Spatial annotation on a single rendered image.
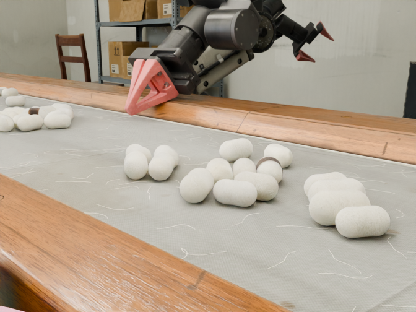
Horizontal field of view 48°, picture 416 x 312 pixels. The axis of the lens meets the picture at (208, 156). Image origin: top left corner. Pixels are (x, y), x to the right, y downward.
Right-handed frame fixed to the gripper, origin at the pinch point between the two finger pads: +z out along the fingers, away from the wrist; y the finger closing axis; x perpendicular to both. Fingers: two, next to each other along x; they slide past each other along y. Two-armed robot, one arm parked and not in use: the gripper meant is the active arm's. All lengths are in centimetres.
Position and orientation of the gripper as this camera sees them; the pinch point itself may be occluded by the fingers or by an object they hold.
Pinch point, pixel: (131, 108)
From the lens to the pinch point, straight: 66.7
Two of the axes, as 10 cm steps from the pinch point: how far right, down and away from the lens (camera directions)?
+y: 7.1, 1.6, -6.8
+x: 4.5, 6.4, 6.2
